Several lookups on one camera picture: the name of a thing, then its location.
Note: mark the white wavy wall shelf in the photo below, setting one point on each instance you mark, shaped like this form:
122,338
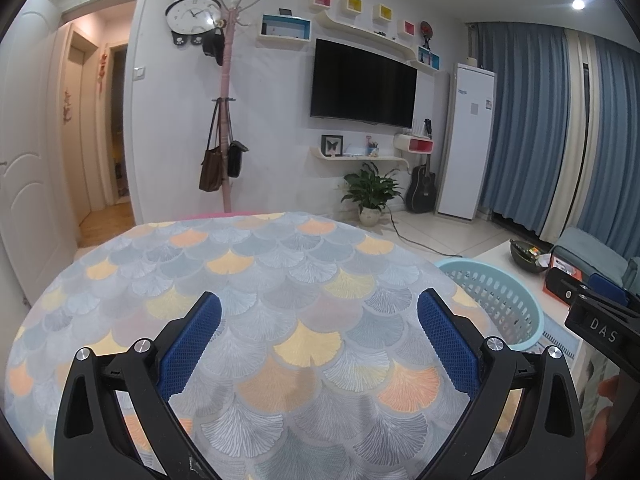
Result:
360,158

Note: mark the blue-grey sofa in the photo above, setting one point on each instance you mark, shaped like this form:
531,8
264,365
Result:
585,250

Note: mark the panda wall clock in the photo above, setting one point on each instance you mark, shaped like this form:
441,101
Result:
192,12

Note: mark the white light switch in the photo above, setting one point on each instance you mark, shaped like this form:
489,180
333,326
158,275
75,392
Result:
140,73

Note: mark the black acoustic guitar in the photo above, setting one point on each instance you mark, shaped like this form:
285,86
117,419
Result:
421,190

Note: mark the white coffee table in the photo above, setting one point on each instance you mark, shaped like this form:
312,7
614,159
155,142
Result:
500,262

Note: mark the potted green plant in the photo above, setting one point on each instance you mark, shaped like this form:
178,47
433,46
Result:
372,190

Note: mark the orange box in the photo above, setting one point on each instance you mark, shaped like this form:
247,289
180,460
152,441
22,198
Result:
565,265

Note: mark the black cap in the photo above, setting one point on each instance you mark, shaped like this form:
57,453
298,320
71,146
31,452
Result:
214,47

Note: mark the white box shelf pink inside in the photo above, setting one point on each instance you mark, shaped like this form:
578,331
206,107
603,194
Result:
417,146

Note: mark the blue curtain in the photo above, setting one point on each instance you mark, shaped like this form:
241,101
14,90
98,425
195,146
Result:
525,130
615,160

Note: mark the wide blue box shelf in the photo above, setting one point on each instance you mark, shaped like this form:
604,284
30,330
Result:
285,29

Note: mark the round ceiling light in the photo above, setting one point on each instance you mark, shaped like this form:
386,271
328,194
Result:
578,4

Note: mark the black wall television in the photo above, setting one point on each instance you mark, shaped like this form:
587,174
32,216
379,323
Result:
362,82

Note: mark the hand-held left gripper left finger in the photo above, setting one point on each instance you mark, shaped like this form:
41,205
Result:
192,345

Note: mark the white long wavy shelf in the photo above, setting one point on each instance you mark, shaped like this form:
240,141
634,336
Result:
370,35

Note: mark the white router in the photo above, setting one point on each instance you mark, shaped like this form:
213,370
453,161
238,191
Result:
420,132

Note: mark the cream curtain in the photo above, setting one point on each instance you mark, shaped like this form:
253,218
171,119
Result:
567,150

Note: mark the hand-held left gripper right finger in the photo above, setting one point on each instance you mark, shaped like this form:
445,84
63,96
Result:
447,345

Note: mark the yellow cube shelf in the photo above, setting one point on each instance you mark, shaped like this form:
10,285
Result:
383,13
352,5

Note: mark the pink cube shelf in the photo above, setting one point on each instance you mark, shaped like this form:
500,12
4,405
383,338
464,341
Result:
321,0
407,29

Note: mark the black handbag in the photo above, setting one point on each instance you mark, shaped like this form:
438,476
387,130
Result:
236,157

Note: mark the person's right hand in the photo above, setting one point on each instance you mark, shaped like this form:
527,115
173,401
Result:
597,440

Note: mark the pink coat rack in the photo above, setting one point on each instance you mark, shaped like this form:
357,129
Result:
227,90

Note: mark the framed butterfly picture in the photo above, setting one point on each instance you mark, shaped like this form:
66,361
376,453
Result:
332,145

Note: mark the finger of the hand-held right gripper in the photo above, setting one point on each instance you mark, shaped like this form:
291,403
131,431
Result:
607,287
600,325

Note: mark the white standing air conditioner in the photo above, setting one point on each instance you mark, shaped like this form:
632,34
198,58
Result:
465,150

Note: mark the pen holder cup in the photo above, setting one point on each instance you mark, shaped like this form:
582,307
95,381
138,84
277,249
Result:
372,149

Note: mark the white room door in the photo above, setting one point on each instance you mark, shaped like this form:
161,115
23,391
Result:
35,170

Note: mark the round red fan ornament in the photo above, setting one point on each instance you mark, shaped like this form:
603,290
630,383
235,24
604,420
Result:
426,30

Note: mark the brown handbag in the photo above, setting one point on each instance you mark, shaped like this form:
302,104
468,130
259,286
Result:
211,170

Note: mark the red hanging wall ornament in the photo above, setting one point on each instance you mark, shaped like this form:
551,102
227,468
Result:
102,70

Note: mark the fan-patterned pastel tablecloth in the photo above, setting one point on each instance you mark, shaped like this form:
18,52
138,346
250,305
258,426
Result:
300,320

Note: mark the teal plastic laundry basket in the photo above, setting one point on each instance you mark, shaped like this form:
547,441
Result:
520,325

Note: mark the dark bowl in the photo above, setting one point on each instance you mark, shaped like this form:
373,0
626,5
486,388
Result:
525,260

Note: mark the small blue cube shelf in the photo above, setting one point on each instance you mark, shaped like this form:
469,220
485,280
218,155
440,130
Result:
429,57

